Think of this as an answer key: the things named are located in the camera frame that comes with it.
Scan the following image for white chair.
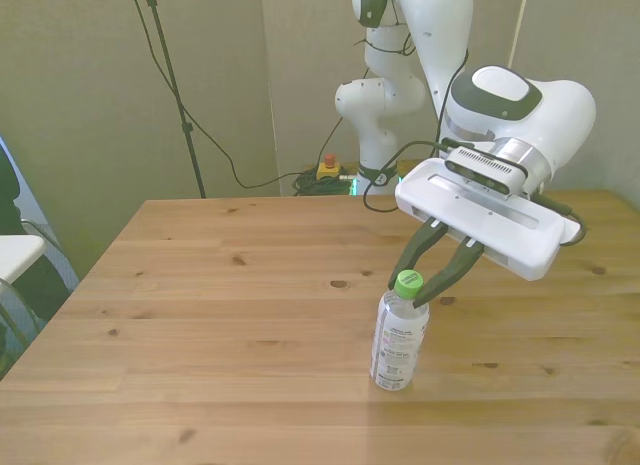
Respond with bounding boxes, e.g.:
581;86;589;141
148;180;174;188
0;234;47;376

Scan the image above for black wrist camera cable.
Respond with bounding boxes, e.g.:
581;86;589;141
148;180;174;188
362;47;587;249

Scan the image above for black tripod pole stand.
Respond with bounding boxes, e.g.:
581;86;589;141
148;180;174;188
127;0;207;199

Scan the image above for black cable along tripod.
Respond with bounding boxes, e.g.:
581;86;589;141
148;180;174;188
128;0;321;190

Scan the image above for clear water bottle green cap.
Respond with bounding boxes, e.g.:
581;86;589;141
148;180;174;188
369;269;431;392

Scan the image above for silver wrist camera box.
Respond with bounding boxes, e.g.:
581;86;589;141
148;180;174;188
443;144;529;201

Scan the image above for green coiled cable bundle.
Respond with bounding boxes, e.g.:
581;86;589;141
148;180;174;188
292;167;351;197

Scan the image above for yellow emergency stop button box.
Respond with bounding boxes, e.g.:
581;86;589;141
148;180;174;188
315;153;342;180

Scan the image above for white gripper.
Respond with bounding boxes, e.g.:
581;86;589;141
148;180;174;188
387;157;584;307

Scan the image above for white wall trim strip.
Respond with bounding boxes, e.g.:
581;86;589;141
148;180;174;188
508;0;531;69

